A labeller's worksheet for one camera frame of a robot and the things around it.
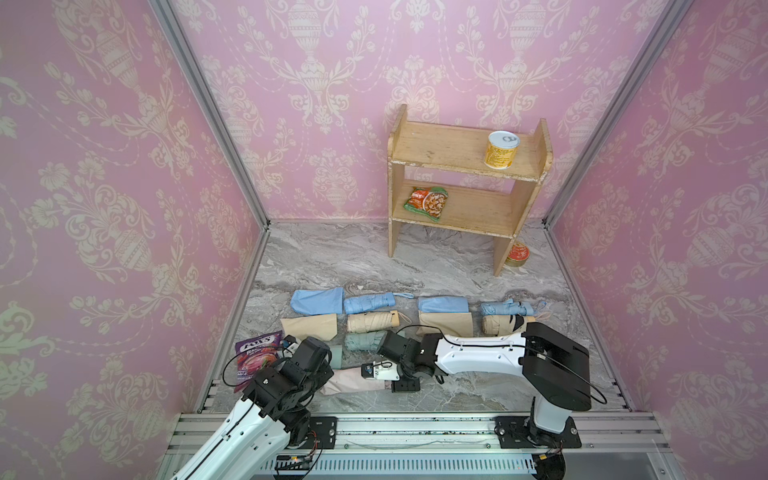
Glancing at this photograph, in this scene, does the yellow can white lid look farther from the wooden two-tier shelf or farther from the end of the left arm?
the end of the left arm

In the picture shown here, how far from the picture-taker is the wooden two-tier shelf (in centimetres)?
76

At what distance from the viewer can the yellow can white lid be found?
72 centimetres

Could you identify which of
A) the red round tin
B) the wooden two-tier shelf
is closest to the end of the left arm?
the wooden two-tier shelf
